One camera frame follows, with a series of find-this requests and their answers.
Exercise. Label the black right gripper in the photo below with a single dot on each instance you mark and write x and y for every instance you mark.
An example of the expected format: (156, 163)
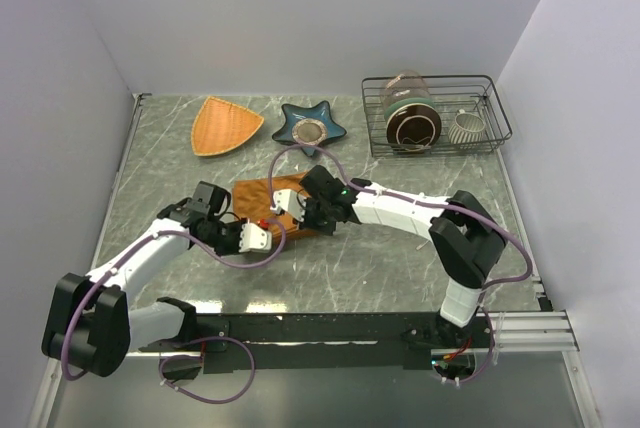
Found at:
(308, 223)

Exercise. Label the clear glass jar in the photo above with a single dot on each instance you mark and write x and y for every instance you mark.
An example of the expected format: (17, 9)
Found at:
(407, 84)

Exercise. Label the blue star-shaped dish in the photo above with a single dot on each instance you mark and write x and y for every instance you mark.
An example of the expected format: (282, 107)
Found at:
(309, 126)

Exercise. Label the aluminium frame rail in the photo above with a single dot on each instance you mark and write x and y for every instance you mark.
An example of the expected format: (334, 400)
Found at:
(510, 332)

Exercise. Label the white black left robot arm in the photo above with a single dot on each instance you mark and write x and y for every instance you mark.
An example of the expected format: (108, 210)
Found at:
(91, 325)

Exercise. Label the orange cloth napkin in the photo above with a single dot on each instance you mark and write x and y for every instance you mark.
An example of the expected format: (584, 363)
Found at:
(250, 199)

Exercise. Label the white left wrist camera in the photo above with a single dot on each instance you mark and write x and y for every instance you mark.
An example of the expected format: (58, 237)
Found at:
(254, 239)

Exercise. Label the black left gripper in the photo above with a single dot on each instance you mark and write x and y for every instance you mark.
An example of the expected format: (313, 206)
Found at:
(235, 246)

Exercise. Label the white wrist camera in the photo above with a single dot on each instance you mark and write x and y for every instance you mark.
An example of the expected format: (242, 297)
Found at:
(254, 239)
(290, 202)

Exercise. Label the stacked ceramic plates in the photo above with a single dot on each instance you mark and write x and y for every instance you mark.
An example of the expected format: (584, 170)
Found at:
(412, 125)

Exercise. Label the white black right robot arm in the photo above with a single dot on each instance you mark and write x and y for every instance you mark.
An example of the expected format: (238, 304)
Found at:
(467, 248)

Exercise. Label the black wire dish rack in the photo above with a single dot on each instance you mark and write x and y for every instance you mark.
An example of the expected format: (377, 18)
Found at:
(450, 93)

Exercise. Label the orange woven triangular tray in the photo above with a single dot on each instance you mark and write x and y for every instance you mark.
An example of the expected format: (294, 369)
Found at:
(221, 126)

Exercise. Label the striped ceramic mug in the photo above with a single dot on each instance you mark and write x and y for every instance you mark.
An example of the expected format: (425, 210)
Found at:
(466, 128)

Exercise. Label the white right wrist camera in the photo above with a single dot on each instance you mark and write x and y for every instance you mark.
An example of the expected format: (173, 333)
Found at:
(290, 202)

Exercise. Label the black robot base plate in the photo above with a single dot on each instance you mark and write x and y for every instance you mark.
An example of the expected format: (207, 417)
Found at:
(328, 340)

